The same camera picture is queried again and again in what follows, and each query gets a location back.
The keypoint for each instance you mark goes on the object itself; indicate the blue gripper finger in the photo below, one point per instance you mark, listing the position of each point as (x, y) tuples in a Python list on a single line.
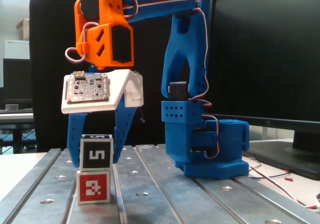
[(123, 129), (74, 139)]

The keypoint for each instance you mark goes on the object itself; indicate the black cube with white marker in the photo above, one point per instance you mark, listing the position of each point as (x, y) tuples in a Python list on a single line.
[(96, 155)]

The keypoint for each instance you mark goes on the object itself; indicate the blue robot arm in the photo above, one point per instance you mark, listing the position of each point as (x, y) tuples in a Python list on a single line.
[(180, 59)]

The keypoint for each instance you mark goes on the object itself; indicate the red cube with white marker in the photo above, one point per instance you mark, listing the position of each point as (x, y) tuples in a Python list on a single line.
[(92, 187)]

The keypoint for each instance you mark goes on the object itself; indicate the black panel backdrop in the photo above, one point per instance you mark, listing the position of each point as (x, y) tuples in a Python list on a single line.
[(50, 84)]

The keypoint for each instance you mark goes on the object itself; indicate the white background desk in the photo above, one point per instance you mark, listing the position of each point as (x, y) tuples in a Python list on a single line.
[(15, 117)]

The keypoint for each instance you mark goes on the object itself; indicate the grey tape roll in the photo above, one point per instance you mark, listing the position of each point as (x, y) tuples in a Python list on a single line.
[(11, 107)]

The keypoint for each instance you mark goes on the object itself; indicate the small dark background monitor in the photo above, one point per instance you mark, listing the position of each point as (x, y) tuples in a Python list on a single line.
[(17, 79)]

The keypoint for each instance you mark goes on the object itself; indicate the brown cardboard box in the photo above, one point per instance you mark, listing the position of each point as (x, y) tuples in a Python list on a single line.
[(24, 30)]

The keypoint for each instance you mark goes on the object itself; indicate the white cabinet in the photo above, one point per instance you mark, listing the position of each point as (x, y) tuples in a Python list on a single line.
[(16, 49)]

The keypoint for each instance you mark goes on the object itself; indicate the black Dell monitor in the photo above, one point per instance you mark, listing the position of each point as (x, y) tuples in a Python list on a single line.
[(262, 46)]

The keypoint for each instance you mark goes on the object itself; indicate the slotted aluminium base plate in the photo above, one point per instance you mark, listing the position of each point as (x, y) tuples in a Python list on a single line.
[(162, 204)]

